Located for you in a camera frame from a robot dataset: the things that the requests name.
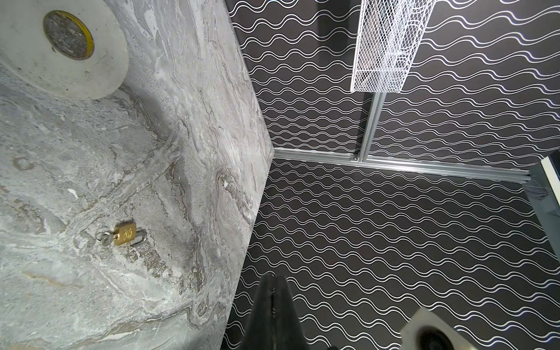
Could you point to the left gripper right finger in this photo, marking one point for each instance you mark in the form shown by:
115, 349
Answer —
288, 333

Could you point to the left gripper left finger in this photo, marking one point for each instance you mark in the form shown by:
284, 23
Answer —
260, 331

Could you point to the brass padlock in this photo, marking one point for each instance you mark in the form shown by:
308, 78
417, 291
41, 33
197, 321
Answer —
128, 233

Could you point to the small key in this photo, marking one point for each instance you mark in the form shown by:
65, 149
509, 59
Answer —
105, 238

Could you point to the white tape roll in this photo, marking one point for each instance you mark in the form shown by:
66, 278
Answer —
70, 49

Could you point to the white mesh wall basket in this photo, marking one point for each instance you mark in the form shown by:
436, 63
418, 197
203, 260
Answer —
388, 38

